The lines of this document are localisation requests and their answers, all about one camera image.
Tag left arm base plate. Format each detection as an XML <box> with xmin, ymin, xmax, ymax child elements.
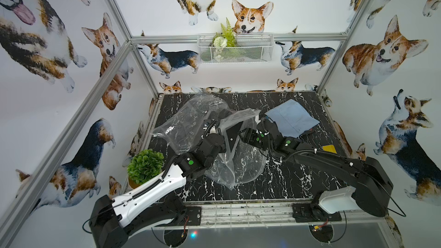
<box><xmin>179</xmin><ymin>206</ymin><xmax>202</xmax><ymax>226</ymax></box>

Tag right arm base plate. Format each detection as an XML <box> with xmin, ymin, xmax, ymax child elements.
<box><xmin>291</xmin><ymin>203</ymin><xmax>342</xmax><ymax>223</ymax></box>

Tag black shirt white buttons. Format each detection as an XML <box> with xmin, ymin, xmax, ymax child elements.
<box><xmin>205</xmin><ymin>109</ymin><xmax>260</xmax><ymax>155</ymax></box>

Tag light blue shirt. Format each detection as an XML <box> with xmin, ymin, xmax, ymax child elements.
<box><xmin>265</xmin><ymin>99</ymin><xmax>320</xmax><ymax>138</ymax></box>

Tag green potted plant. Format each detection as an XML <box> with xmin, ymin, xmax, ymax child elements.
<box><xmin>127</xmin><ymin>149</ymin><xmax>164</xmax><ymax>188</ymax></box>

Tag yellow plastic spatula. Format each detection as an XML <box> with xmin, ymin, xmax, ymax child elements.
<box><xmin>322</xmin><ymin>145</ymin><xmax>337</xmax><ymax>154</ymax></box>

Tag white wire wall basket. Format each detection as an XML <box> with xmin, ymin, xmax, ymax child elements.
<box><xmin>197</xmin><ymin>34</ymin><xmax>275</xmax><ymax>64</ymax></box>

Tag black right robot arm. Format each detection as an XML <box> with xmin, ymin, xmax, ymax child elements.
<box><xmin>238</xmin><ymin>118</ymin><xmax>393</xmax><ymax>221</ymax></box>

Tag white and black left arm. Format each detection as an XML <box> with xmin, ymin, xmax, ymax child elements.
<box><xmin>88</xmin><ymin>130</ymin><xmax>226</xmax><ymax>248</ymax></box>

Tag clear plastic vacuum bag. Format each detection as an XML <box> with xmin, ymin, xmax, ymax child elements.
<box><xmin>152</xmin><ymin>94</ymin><xmax>266</xmax><ymax>189</ymax></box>

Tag fern and white flower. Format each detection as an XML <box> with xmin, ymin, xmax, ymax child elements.
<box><xmin>210</xmin><ymin>19</ymin><xmax>238</xmax><ymax>62</ymax></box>

